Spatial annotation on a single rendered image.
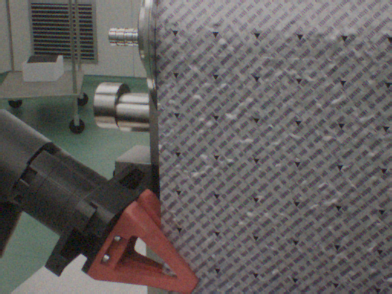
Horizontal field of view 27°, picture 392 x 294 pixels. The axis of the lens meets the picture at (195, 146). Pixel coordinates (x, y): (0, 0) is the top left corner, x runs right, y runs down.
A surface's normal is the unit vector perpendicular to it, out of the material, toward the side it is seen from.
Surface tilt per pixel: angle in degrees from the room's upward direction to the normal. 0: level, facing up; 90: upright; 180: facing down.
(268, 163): 90
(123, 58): 90
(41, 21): 90
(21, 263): 0
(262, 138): 90
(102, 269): 100
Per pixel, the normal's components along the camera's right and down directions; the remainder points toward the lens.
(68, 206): -0.11, -0.06
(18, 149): 0.16, -0.44
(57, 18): -0.31, 0.26
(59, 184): 0.04, -0.29
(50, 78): -0.04, 0.28
